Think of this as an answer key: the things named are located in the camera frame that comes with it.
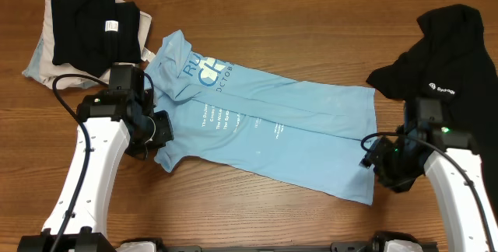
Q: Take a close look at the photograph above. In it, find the light blue printed t-shirt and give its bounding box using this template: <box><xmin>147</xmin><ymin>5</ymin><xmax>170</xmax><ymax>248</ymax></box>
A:
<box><xmin>146</xmin><ymin>31</ymin><xmax>377</xmax><ymax>205</ymax></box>

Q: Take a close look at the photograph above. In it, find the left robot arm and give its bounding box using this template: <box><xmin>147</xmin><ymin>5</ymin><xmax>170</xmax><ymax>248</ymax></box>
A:
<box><xmin>17</xmin><ymin>65</ymin><xmax>174</xmax><ymax>252</ymax></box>

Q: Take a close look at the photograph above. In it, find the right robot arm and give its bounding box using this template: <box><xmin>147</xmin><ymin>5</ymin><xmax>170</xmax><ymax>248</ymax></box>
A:
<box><xmin>360</xmin><ymin>98</ymin><xmax>497</xmax><ymax>251</ymax></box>

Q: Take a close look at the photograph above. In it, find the black t-shirt with logo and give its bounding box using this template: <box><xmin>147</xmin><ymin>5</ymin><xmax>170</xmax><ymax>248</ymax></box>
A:
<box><xmin>366</xmin><ymin>5</ymin><xmax>497</xmax><ymax>208</ymax></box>

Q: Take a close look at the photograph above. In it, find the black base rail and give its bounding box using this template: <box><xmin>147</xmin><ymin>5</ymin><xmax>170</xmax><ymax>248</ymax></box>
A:
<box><xmin>116</xmin><ymin>240</ymin><xmax>440</xmax><ymax>252</ymax></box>

